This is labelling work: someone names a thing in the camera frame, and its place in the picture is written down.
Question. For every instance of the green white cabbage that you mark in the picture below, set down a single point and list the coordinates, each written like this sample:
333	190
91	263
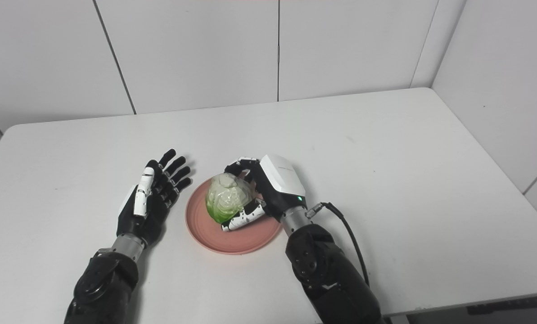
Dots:
227	198

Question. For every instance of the pink round plate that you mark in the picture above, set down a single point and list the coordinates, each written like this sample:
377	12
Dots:
245	238

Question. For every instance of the black under-table bracket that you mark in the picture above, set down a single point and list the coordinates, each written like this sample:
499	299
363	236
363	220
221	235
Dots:
504	306

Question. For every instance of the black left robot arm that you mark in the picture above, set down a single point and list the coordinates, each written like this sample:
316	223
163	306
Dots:
101	283

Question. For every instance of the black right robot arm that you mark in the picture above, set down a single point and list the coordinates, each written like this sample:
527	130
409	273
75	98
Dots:
331	274

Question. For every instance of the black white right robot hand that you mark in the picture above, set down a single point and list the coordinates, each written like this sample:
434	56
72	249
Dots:
282	184

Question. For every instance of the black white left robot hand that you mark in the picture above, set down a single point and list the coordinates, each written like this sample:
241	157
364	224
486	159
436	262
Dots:
153	211

